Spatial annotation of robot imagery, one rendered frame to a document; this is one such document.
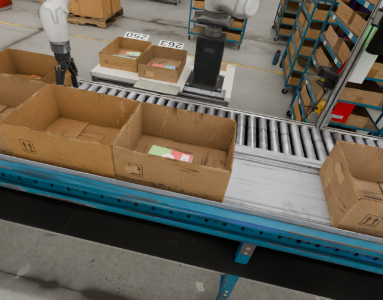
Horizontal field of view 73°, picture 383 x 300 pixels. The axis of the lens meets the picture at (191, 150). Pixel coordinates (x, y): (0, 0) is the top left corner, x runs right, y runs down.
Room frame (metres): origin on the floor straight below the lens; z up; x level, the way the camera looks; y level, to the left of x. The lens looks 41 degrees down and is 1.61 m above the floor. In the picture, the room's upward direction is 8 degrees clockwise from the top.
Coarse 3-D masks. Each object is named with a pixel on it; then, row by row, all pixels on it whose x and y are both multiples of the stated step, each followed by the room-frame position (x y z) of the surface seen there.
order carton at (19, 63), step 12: (0, 60) 1.40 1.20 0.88; (12, 60) 1.48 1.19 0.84; (24, 60) 1.48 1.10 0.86; (36, 60) 1.48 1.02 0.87; (48, 60) 1.47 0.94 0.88; (0, 72) 1.19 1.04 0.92; (12, 72) 1.46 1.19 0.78; (24, 72) 1.48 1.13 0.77; (36, 72) 1.48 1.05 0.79; (48, 72) 1.47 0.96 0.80; (72, 84) 1.44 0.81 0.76
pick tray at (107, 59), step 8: (120, 40) 2.14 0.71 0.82; (128, 40) 2.13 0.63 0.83; (136, 40) 2.13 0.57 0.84; (144, 40) 2.13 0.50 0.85; (104, 48) 1.86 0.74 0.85; (112, 48) 2.00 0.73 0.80; (120, 48) 2.13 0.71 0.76; (128, 48) 2.13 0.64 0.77; (136, 48) 2.13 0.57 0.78; (144, 48) 2.12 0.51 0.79; (104, 56) 1.76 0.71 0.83; (112, 56) 1.75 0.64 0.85; (128, 56) 1.99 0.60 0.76; (104, 64) 1.76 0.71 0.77; (112, 64) 1.76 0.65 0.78; (120, 64) 1.75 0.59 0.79; (128, 64) 1.75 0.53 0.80; (136, 64) 1.74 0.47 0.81; (136, 72) 1.74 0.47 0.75
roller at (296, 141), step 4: (292, 124) 1.36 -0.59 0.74; (296, 124) 1.36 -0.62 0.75; (292, 128) 1.33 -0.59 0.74; (296, 128) 1.32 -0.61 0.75; (292, 132) 1.29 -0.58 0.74; (296, 132) 1.28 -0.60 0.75; (292, 136) 1.25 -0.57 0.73; (296, 136) 1.24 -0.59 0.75; (292, 140) 1.22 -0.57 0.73; (296, 140) 1.20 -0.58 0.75; (300, 140) 1.21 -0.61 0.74; (292, 144) 1.19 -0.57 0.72; (296, 144) 1.17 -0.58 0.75; (300, 144) 1.17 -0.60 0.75; (296, 148) 1.13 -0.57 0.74; (300, 148) 1.13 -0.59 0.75; (296, 152) 1.10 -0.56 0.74; (300, 152) 1.09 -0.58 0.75; (300, 156) 1.06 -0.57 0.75
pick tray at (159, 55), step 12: (156, 48) 2.06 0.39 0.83; (168, 48) 2.05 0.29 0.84; (144, 60) 1.82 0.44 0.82; (156, 60) 1.99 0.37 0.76; (168, 60) 2.03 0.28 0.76; (180, 60) 2.05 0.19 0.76; (144, 72) 1.68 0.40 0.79; (156, 72) 1.68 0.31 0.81; (168, 72) 1.67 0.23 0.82; (180, 72) 1.78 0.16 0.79
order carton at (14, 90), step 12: (0, 84) 0.95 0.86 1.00; (12, 84) 0.95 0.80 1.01; (24, 84) 0.94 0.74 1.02; (36, 84) 0.94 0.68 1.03; (48, 84) 0.92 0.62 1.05; (0, 96) 0.96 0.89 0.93; (12, 96) 0.95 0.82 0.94; (24, 96) 0.95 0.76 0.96; (0, 108) 0.92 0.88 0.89; (12, 108) 0.94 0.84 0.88; (0, 132) 0.65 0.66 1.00; (0, 144) 0.65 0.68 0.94; (12, 156) 0.65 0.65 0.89
